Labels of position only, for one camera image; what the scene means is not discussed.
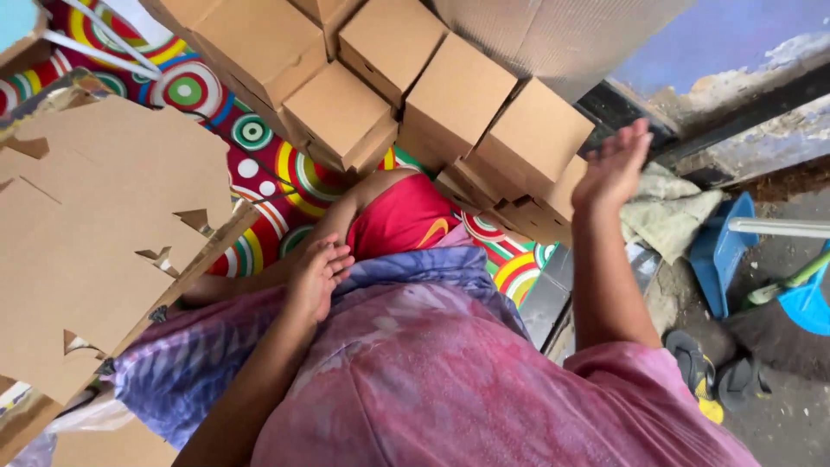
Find black and yellow sandal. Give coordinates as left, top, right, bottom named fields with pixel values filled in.
left=664, top=329, right=725, bottom=425

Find pink tie-dye shirt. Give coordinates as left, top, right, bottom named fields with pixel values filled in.
left=110, top=224, right=761, bottom=467

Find clear plastic bag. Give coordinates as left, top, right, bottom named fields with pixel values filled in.
left=5, top=392, right=138, bottom=467

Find white pipe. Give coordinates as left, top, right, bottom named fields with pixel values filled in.
left=727, top=217, right=830, bottom=240

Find red shorts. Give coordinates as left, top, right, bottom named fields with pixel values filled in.
left=347, top=173, right=464, bottom=262

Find person's leg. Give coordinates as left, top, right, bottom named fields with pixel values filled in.
left=180, top=167, right=422, bottom=307

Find person's left hand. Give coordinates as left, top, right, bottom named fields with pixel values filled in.
left=287, top=235, right=356, bottom=324

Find stack of flat cardboard cutouts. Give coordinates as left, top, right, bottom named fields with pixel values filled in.
left=0, top=95, right=262, bottom=407

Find blue plastic dustpan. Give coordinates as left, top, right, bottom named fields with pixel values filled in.
left=688, top=191, right=761, bottom=319

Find pile of folded cardboard boxes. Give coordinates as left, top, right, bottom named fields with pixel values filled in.
left=139, top=0, right=595, bottom=249

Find person's right hand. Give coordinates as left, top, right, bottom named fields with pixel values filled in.
left=571, top=118, right=654, bottom=215

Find pale green cloth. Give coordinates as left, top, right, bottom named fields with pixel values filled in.
left=618, top=161, right=725, bottom=265

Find white metal rods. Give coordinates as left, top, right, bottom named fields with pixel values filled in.
left=41, top=0, right=163, bottom=83

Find colourful circle-patterned mat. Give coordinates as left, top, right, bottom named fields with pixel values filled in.
left=0, top=0, right=560, bottom=307

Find blue broom with green handle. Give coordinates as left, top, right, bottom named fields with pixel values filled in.
left=744, top=240, right=830, bottom=337

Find large corrugated cardboard sheet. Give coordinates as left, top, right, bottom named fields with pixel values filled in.
left=425, top=0, right=699, bottom=105

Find light blue board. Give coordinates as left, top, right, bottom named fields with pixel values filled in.
left=0, top=0, right=49, bottom=72

